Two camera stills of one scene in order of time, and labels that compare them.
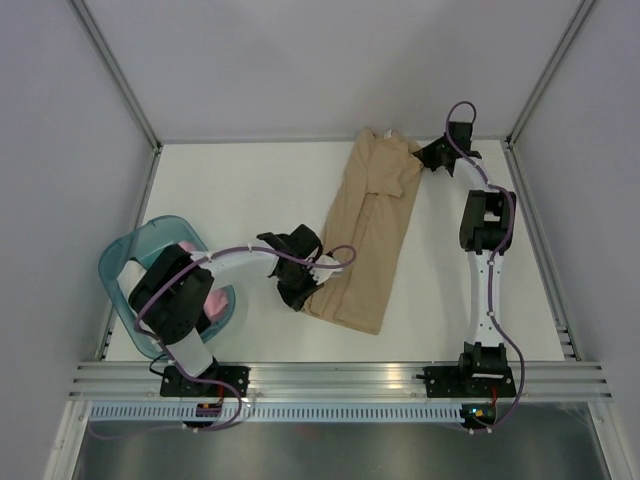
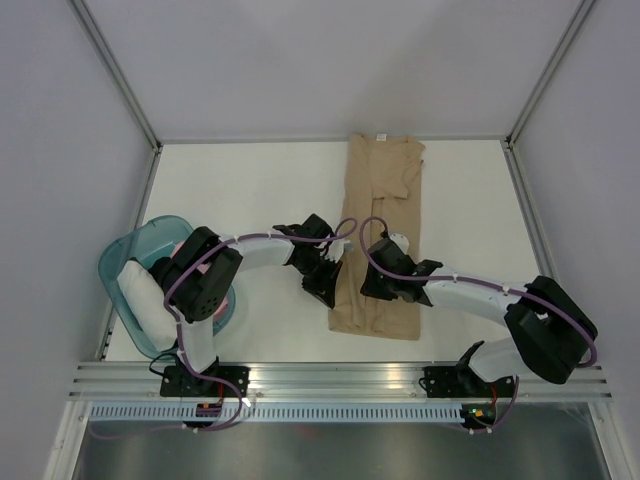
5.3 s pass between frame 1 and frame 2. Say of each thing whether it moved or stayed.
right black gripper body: moved
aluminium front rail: stayed
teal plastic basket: stayed
